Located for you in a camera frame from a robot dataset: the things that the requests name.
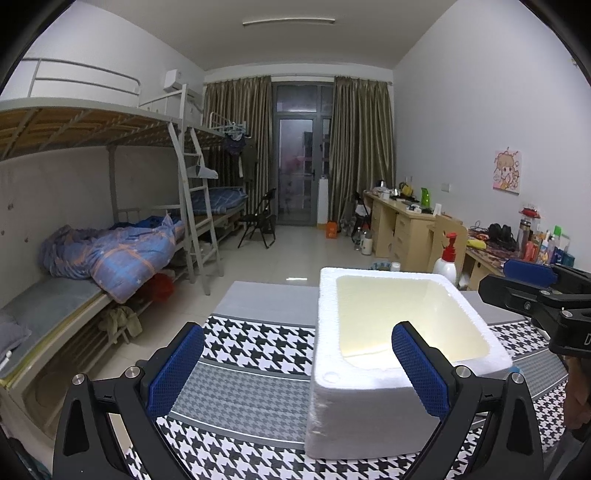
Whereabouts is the right hand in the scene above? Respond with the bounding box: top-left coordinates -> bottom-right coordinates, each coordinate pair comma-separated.
564,357 -> 590,430

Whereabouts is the white red pump bottle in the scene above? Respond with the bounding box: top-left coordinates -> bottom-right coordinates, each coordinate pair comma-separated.
433,232 -> 458,286

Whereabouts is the white foam box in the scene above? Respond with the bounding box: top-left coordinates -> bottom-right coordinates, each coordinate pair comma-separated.
304,267 -> 513,460

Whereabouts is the anime girl poster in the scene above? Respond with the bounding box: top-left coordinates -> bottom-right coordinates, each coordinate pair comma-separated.
493,148 -> 522,195

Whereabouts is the wooden desk with drawers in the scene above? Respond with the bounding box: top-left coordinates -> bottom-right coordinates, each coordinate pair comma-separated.
362,188 -> 591,287

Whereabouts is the houndstooth table mat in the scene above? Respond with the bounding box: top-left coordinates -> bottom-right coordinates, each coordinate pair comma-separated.
108,280 -> 571,480

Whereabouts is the blue plaid quilt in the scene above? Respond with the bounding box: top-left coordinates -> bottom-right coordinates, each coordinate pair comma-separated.
39,215 -> 185,304

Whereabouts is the metal bunk bed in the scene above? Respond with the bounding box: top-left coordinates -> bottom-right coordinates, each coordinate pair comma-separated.
1,57 -> 222,447

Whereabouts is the right brown curtain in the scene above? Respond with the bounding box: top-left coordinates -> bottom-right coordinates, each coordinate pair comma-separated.
329,76 -> 394,221

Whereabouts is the brown curtain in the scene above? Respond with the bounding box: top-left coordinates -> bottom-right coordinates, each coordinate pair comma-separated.
329,76 -> 394,221
204,76 -> 273,213

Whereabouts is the black folding chair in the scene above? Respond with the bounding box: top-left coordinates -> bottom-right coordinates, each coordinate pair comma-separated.
238,188 -> 276,249

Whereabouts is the glass balcony door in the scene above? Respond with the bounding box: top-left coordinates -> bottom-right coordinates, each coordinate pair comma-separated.
273,82 -> 334,226

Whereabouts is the left brown curtain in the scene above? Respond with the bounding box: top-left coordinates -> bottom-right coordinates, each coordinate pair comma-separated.
204,76 -> 273,213

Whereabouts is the ceiling tube light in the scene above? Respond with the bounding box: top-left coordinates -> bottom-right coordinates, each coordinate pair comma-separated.
242,16 -> 337,28

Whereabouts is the white air conditioner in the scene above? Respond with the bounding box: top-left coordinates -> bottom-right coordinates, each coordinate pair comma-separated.
163,69 -> 202,101

